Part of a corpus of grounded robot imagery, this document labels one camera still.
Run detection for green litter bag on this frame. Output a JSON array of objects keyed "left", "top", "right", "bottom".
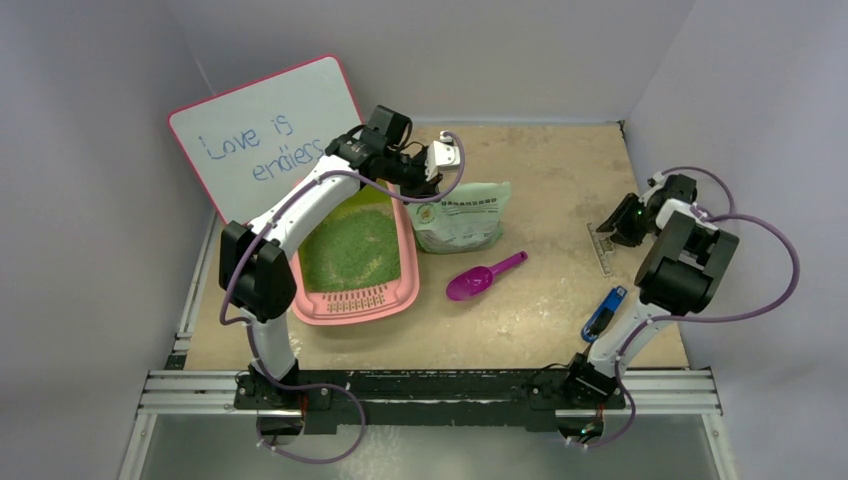
[{"left": 406, "top": 182, "right": 512, "bottom": 255}]

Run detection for pink green litter box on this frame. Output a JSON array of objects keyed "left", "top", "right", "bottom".
[{"left": 291, "top": 188, "right": 420, "bottom": 326}]

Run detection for purple plastic scoop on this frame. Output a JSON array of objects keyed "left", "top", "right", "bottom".
[{"left": 445, "top": 251, "right": 529, "bottom": 301}]

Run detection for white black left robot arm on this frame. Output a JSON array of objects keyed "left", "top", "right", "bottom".
[{"left": 218, "top": 105, "right": 443, "bottom": 409}]

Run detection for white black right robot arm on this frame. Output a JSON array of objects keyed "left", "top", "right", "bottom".
[{"left": 561, "top": 173, "right": 740, "bottom": 407}]

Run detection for green fresh litter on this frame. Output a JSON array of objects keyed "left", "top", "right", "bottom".
[{"left": 299, "top": 204, "right": 401, "bottom": 293}]

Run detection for blue black stapler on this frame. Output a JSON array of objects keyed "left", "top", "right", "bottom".
[{"left": 580, "top": 285, "right": 628, "bottom": 343}]

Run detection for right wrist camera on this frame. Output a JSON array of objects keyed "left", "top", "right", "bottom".
[{"left": 643, "top": 171, "right": 669, "bottom": 199}]

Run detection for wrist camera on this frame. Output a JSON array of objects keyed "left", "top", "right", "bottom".
[
  {"left": 425, "top": 130, "right": 460, "bottom": 181},
  {"left": 643, "top": 171, "right": 669, "bottom": 199}
]

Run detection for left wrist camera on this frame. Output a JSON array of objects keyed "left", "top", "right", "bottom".
[{"left": 425, "top": 130, "right": 460, "bottom": 181}]

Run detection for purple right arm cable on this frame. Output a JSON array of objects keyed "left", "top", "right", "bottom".
[{"left": 612, "top": 166, "right": 802, "bottom": 399}]

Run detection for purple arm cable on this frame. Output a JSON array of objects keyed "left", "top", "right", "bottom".
[
  {"left": 612, "top": 166, "right": 802, "bottom": 399},
  {"left": 218, "top": 132, "right": 467, "bottom": 392}
]

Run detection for whiteboard with pink frame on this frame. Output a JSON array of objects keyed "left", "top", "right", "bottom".
[{"left": 168, "top": 55, "right": 361, "bottom": 223}]

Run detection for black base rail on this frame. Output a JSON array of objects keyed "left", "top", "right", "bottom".
[{"left": 234, "top": 365, "right": 626, "bottom": 435}]

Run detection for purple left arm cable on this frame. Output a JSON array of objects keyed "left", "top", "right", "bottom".
[{"left": 218, "top": 132, "right": 467, "bottom": 392}]

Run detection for aluminium frame rails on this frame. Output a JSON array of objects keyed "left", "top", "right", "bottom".
[{"left": 135, "top": 324, "right": 306, "bottom": 419}]

